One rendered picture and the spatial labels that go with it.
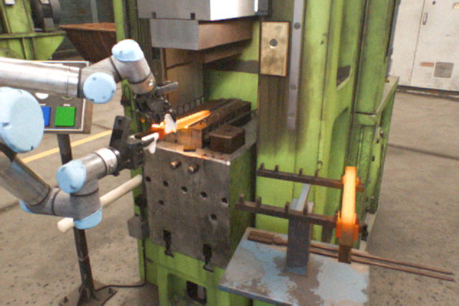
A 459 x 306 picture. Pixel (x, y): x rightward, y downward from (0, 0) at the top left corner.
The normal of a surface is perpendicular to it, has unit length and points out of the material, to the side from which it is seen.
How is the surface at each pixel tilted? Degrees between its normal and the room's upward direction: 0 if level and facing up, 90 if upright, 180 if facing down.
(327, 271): 0
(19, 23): 79
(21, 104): 86
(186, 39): 90
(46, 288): 0
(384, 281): 0
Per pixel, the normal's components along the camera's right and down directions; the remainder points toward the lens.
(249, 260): -0.01, -0.94
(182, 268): -0.49, 0.31
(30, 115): 0.99, -0.04
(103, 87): 0.29, 0.33
